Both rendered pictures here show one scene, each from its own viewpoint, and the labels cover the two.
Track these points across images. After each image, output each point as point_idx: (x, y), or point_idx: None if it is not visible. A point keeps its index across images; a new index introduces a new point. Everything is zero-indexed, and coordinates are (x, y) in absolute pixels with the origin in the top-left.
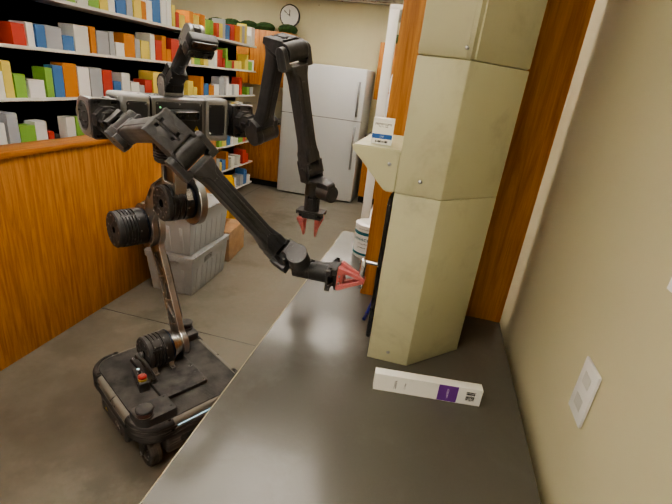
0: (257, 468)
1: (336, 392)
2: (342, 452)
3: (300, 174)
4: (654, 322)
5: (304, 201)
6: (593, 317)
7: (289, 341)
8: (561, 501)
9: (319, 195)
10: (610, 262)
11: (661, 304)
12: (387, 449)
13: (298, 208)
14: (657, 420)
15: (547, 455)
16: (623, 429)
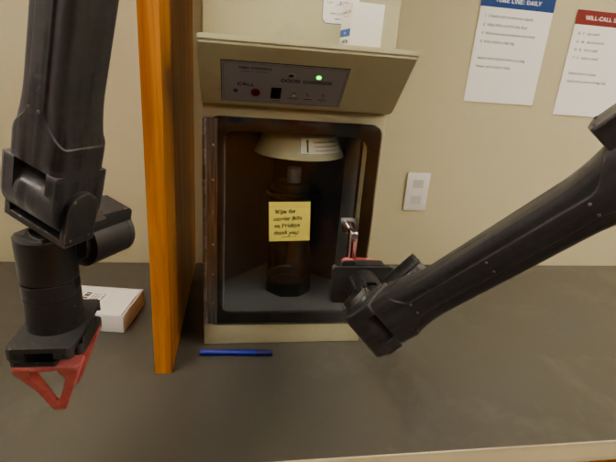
0: (588, 376)
1: (444, 351)
2: (504, 335)
3: (72, 220)
4: (460, 120)
5: (58, 308)
6: (394, 150)
7: (401, 416)
8: (426, 255)
9: (112, 247)
10: (393, 110)
11: (461, 110)
12: (469, 315)
13: (52, 346)
14: (484, 157)
15: (390, 256)
16: (462, 179)
